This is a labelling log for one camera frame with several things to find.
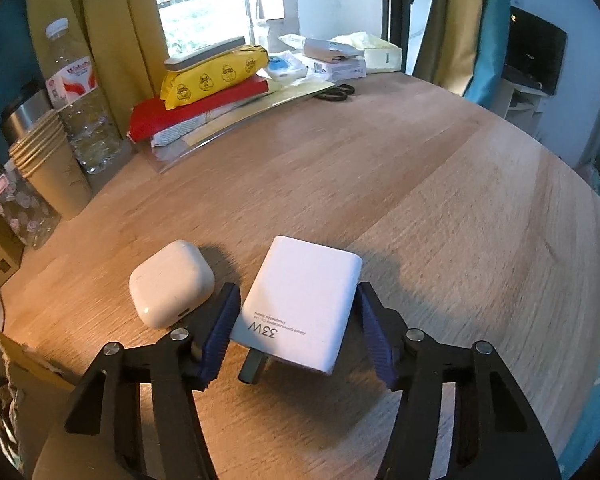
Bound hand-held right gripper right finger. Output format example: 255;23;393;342
357;283;561;480

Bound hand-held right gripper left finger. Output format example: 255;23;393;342
30;283;242;480

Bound white power charger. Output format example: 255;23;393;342
228;235;364;386

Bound torn cardboard box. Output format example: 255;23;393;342
0;317;91;480

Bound white earbuds case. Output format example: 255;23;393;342
128;240;216;329

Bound stack of papers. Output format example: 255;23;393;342
147;82;351;173

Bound red book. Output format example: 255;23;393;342
127;76;270;143

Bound stack of paper cups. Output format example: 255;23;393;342
7;109;93;221

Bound clear printed glass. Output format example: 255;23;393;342
0;160;62;251

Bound black scissors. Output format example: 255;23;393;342
314;82;356;102

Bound yellow pencil case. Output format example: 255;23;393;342
160;44;270;112

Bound clear water bottle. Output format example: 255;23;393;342
44;17;123;175

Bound white stand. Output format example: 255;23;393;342
500;77;551;136

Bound blue and white packet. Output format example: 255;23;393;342
267;52;306;81

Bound pale yellow tissue box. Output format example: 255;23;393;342
330;31;403;73

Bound grey flat case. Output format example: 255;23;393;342
164;36;247;72

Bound steel tumbler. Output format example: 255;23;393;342
0;80;56;146

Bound teal curtain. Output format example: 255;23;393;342
462;0;513;116

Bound yellow curtain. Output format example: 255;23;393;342
412;0;481;96
25;0;173;126

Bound black monitor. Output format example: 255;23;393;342
503;6;568;96

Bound balcony railing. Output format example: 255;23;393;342
155;0;273;46

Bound black door frame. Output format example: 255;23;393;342
382;0;416;73

